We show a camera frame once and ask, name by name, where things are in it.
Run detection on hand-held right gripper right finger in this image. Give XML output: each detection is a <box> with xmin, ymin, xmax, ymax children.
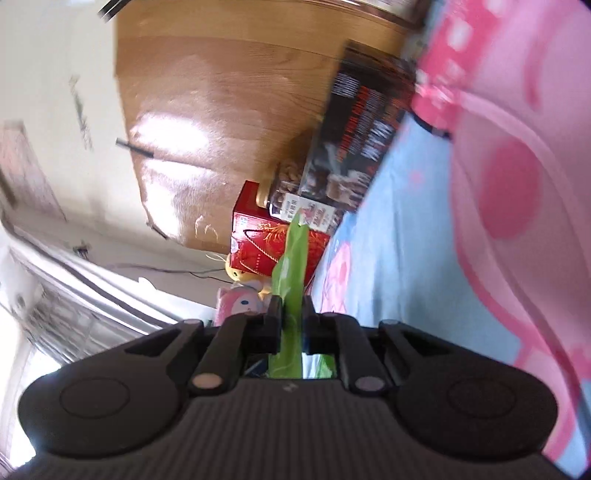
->
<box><xmin>302</xmin><ymin>295</ymin><xmax>459</xmax><ymax>397</ymax></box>

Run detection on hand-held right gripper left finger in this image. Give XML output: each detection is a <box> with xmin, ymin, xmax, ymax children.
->
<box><xmin>124</xmin><ymin>295</ymin><xmax>283</xmax><ymax>397</ymax></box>

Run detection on green snack packet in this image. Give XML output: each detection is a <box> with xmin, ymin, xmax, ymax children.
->
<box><xmin>267</xmin><ymin>211</ymin><xmax>338</xmax><ymax>380</ymax></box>

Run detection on black printed cardboard box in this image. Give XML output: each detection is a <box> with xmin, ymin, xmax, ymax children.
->
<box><xmin>298</xmin><ymin>41</ymin><xmax>419</xmax><ymax>213</ymax></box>

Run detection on pink plush toy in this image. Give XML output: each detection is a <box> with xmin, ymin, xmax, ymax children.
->
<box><xmin>216</xmin><ymin>284</ymin><xmax>273</xmax><ymax>326</ymax></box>

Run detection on red gift box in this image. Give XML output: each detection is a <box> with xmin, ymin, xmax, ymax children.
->
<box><xmin>229</xmin><ymin>181</ymin><xmax>332</xmax><ymax>295</ymax></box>

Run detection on nut jar with gold lid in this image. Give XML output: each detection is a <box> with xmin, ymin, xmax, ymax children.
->
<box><xmin>255</xmin><ymin>159</ymin><xmax>346</xmax><ymax>234</ymax></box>

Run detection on wooden headboard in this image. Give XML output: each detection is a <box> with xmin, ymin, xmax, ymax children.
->
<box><xmin>113</xmin><ymin>0</ymin><xmax>426</xmax><ymax>254</ymax></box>

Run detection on black wall cable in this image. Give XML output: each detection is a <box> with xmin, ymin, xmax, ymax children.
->
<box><xmin>113</xmin><ymin>262</ymin><xmax>232</xmax><ymax>281</ymax></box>

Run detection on window with white frame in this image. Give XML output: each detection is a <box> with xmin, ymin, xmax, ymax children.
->
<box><xmin>0</xmin><ymin>231</ymin><xmax>190</xmax><ymax>462</ymax></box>

